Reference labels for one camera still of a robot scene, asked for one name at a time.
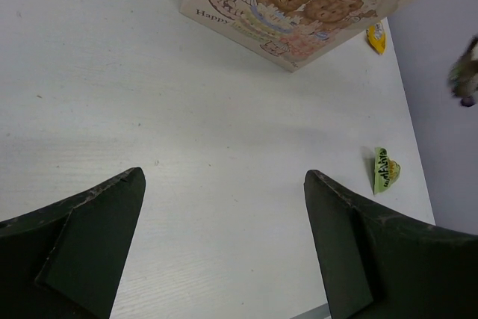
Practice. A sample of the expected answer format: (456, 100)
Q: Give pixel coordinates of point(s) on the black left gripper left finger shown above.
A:
(66, 260)

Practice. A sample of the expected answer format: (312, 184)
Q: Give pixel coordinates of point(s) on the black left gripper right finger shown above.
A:
(378, 263)

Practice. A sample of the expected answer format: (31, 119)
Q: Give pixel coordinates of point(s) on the green triangular snack packet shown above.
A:
(386, 171)

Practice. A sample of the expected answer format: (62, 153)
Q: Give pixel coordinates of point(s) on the yellow snack packet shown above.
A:
(376, 38)

